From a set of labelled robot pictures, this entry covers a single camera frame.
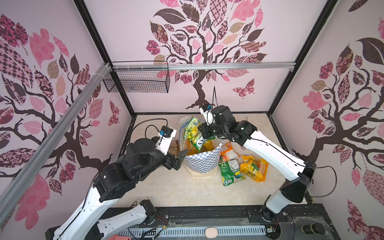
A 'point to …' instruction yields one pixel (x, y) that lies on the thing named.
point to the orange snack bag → (228, 153)
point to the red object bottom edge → (118, 237)
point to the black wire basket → (147, 76)
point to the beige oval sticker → (211, 232)
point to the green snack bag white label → (230, 172)
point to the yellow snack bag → (254, 167)
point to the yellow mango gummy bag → (208, 145)
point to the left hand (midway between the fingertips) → (176, 148)
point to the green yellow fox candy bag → (192, 133)
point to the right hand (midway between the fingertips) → (198, 125)
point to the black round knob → (316, 228)
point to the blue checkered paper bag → (201, 164)
